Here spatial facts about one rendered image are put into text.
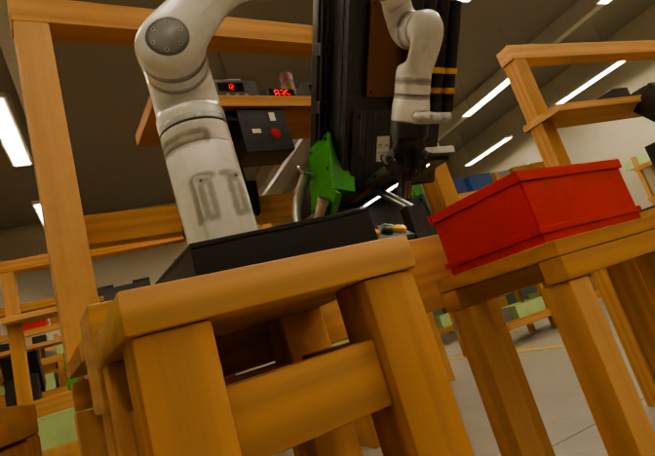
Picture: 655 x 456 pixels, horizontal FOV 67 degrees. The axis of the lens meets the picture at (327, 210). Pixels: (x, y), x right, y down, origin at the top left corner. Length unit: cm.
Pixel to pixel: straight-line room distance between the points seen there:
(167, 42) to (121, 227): 93
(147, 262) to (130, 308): 1103
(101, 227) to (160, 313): 110
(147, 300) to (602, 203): 78
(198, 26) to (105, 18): 110
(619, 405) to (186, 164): 66
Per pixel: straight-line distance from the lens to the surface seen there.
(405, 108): 98
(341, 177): 131
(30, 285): 1154
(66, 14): 178
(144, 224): 156
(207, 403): 46
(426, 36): 97
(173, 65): 69
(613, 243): 91
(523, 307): 696
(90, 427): 137
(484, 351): 92
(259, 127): 159
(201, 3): 73
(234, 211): 62
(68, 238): 144
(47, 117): 157
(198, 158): 64
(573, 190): 93
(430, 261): 105
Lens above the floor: 77
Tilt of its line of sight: 14 degrees up
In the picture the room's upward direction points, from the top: 17 degrees counter-clockwise
